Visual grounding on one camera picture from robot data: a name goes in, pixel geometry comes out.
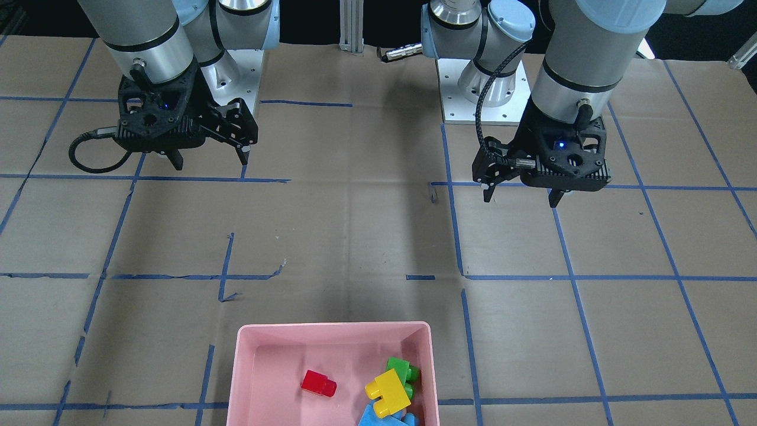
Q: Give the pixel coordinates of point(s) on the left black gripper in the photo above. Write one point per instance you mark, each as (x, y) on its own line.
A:
(524, 135)

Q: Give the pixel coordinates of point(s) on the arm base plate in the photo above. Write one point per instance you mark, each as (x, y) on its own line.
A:
(460, 85)
(236, 76)

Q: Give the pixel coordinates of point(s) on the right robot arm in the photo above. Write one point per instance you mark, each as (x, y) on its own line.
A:
(168, 35)

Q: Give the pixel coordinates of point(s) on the aluminium frame post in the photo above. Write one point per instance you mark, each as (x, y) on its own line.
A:
(351, 26)

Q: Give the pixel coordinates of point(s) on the yellow toy block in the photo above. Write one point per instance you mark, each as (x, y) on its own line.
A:
(388, 393)

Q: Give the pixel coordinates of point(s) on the metal cable connector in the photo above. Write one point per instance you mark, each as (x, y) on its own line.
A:
(399, 53)

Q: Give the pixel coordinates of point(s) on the pink plastic box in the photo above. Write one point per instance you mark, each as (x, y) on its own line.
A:
(270, 362)

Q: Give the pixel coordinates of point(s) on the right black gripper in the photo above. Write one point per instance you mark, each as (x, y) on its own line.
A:
(205, 102)

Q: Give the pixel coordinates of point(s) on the red toy block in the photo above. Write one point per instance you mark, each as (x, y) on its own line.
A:
(319, 384)

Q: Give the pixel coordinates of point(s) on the green toy block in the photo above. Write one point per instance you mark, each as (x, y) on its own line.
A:
(408, 374)

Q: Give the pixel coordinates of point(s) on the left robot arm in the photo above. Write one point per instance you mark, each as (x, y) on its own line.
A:
(591, 46)

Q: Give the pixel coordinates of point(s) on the blue toy block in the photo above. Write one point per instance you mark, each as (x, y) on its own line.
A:
(402, 417)

